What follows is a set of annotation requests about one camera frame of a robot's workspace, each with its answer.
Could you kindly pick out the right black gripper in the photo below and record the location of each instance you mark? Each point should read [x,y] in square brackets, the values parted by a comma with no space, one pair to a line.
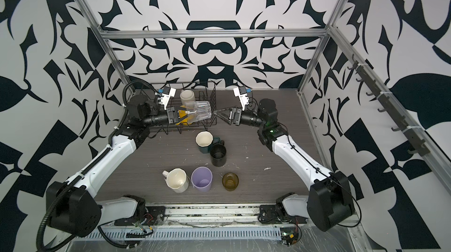
[236,112]

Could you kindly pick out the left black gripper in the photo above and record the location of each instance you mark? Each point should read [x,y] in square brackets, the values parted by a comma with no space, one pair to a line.
[174,111]

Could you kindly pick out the yellow mug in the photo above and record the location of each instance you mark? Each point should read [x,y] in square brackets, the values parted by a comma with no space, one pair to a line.
[186,117]

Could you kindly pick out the clear glass cup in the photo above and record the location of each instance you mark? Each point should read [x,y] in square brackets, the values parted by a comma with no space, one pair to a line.
[198,111]

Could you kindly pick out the white mug red inside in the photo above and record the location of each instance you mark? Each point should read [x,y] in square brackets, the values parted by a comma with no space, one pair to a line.
[187,96]

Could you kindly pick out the cream white mug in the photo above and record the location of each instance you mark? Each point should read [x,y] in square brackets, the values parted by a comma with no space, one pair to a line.
[177,180]

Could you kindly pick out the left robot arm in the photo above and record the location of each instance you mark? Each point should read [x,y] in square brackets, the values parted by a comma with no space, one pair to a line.
[72,210]

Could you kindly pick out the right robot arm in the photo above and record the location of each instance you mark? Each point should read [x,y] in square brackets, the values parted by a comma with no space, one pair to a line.
[330,201]

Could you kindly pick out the dark green mug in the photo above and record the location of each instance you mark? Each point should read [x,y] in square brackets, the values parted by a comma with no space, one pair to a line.
[205,141]

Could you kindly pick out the black mug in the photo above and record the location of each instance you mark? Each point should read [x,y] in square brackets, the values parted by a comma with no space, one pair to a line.
[218,155]

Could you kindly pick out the lavender cup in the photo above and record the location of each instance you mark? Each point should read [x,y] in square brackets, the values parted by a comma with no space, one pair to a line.
[202,178]

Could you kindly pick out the olive glass cup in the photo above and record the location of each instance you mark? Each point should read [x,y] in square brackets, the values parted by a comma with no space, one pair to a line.
[230,181]

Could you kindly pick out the small green circuit board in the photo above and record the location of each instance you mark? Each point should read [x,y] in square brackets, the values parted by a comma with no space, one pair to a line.
[290,235]

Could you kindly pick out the black wire dish rack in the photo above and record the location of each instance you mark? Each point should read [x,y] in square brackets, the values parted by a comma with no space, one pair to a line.
[204,91]

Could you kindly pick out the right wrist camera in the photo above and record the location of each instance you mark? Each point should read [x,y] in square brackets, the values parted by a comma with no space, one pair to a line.
[242,94]

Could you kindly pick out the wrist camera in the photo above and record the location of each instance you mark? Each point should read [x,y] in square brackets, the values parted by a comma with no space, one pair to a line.
[165,94]
[242,94]

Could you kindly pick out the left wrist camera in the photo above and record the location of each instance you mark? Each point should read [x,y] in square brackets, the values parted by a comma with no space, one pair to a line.
[165,94]

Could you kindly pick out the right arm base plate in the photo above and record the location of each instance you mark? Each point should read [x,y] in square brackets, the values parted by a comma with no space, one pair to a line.
[273,214]

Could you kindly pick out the white slotted cable duct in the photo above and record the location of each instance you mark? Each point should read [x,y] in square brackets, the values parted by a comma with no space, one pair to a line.
[204,233]

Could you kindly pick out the grey wall hook rail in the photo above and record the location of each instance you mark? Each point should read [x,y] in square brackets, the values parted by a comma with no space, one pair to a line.
[392,107]

